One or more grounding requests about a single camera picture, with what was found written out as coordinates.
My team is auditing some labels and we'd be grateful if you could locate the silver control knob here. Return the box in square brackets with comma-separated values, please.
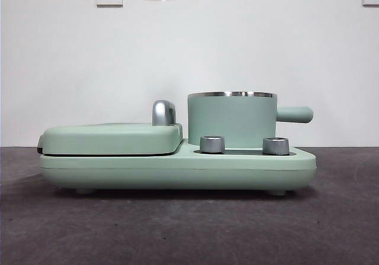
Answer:
[200, 135, 226, 154]
[262, 137, 290, 156]

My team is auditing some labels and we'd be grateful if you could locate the green breakfast machine base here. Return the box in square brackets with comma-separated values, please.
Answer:
[40, 137, 317, 196]

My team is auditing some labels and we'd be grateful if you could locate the green pot with handle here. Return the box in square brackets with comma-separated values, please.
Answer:
[188, 91, 314, 149]

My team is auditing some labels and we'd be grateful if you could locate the green grill lid chrome handle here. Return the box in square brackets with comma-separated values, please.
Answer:
[37, 99, 184, 156]

